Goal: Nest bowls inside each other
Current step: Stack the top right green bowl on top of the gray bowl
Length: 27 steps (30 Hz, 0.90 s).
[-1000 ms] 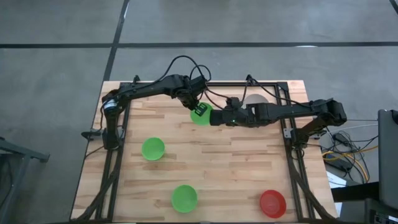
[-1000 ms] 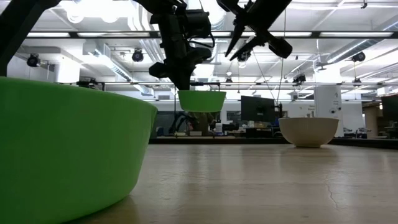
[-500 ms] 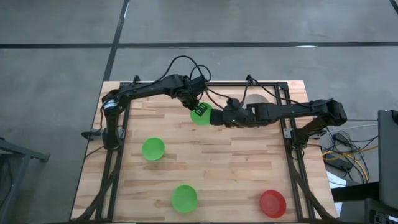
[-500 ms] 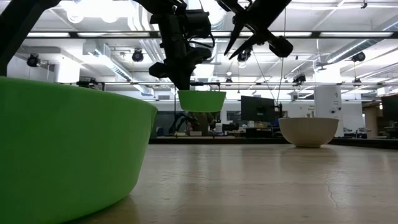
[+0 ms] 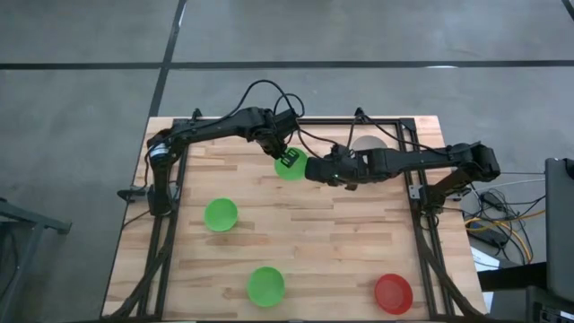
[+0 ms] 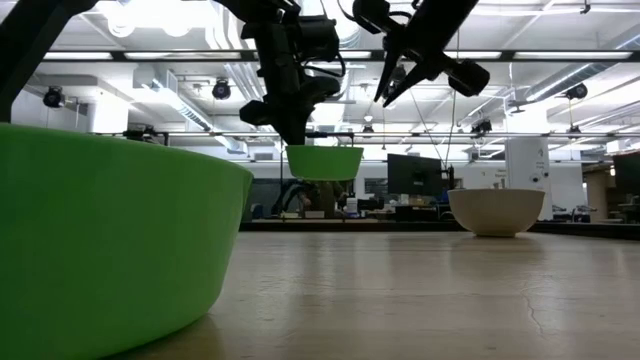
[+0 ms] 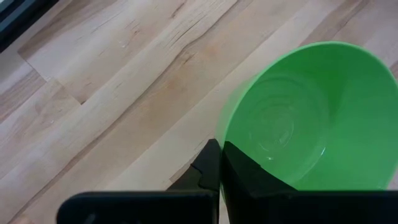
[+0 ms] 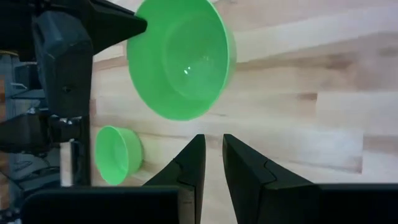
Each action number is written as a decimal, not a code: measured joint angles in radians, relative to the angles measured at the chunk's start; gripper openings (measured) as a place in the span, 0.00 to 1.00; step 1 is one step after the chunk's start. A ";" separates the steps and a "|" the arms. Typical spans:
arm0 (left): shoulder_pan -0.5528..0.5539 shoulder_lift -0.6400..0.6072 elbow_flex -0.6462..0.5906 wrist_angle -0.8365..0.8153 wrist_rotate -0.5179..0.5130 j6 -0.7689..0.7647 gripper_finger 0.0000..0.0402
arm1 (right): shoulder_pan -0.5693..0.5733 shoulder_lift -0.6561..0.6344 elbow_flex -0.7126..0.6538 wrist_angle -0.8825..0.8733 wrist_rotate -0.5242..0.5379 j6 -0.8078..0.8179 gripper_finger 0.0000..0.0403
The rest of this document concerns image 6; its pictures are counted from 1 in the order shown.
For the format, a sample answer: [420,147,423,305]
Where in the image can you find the person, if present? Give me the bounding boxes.
[299,179,351,219]

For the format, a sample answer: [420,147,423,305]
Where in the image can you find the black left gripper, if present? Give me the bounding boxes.
[238,19,346,147]

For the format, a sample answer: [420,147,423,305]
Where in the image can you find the white ribbed bowl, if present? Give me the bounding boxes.
[447,187,547,238]

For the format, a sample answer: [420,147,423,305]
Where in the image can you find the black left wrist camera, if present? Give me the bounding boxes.
[298,14,343,65]

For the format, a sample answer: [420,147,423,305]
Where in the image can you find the white square pillar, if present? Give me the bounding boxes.
[504,137,554,221]

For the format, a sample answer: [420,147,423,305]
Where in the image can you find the green plastic bowl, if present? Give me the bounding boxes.
[0,123,255,360]
[285,144,365,182]

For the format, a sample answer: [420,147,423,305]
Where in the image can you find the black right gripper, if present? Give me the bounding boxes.
[352,0,492,109]

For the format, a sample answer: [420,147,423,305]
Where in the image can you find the black background station frame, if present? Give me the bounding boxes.
[87,124,357,221]

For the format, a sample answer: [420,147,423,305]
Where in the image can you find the black computer monitor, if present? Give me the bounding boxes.
[612,151,640,199]
[387,153,444,197]

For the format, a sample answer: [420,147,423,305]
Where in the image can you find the black aluminium table frame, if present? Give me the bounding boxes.
[238,218,640,241]

